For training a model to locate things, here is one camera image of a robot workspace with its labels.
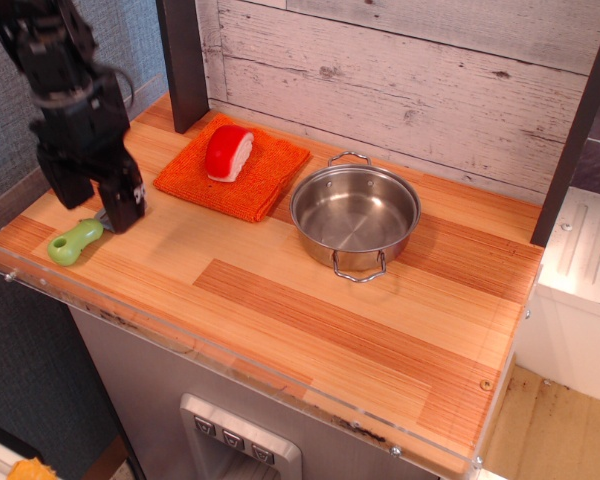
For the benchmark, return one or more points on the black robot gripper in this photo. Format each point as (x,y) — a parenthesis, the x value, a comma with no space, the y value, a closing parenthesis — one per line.
(81,140)

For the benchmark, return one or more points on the green handled grey spatula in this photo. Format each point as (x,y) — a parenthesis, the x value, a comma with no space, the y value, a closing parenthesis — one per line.
(65,249)

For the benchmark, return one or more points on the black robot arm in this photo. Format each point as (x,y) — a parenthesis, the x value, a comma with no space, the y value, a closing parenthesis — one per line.
(52,46)

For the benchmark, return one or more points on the red white toy sushi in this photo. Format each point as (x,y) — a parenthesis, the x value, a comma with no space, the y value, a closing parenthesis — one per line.
(227,152)

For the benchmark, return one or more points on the orange folded cloth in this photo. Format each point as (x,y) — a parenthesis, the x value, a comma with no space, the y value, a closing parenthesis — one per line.
(271,166)

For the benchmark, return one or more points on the grey cabinet front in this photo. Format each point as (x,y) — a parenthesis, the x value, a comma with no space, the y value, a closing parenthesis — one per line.
(146,383)

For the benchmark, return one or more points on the stainless steel pot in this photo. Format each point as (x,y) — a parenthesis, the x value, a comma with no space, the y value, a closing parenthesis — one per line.
(355,216)

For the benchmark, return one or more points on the silver dispenser panel with buttons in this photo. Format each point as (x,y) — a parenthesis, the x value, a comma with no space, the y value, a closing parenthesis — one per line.
(235,440)

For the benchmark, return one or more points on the yellow object bottom left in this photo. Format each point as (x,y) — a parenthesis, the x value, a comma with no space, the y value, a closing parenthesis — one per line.
(31,469)

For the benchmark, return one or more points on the clear acrylic table guard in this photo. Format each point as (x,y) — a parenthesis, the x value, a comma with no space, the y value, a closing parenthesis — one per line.
(414,359)

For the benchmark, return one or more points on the white cabinet at right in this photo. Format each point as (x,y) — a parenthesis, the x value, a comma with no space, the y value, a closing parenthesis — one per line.
(559,338)

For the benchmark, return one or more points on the dark grey left post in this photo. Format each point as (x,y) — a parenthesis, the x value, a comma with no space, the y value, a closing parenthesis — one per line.
(183,55)

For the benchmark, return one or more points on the dark grey post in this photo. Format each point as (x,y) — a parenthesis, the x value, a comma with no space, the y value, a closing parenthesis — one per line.
(566,167)
(183,55)

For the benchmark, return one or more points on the dark grey right post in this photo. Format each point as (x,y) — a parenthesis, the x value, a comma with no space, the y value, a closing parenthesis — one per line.
(566,167)

